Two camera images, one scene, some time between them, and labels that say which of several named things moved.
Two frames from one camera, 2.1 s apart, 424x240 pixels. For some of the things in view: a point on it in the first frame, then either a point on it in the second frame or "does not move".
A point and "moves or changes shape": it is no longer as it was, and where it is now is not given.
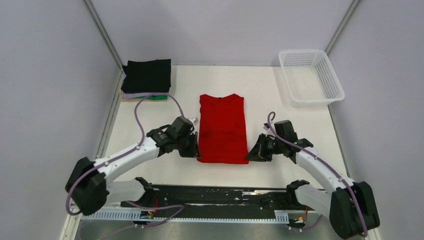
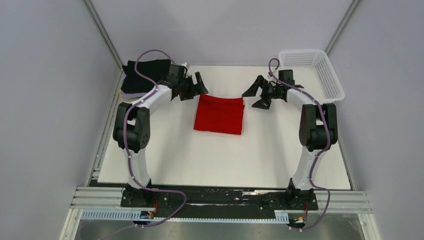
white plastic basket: x=310 y=78 does not move
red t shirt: x=222 y=136 moves or changes shape
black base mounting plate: x=205 y=197 does not move
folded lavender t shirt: x=133 y=95 does not move
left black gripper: x=193 y=151 to x=198 y=89
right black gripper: x=258 y=152 to x=262 y=103
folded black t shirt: x=147 y=76 does not move
